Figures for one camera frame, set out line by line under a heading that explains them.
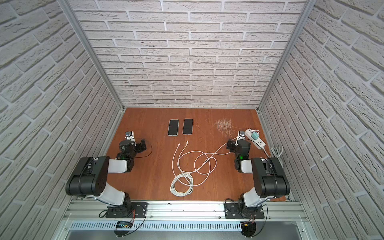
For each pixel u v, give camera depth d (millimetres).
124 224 721
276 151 972
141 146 871
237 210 737
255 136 952
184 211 756
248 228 698
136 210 725
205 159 918
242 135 800
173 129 1061
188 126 1070
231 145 850
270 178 464
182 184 812
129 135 813
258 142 971
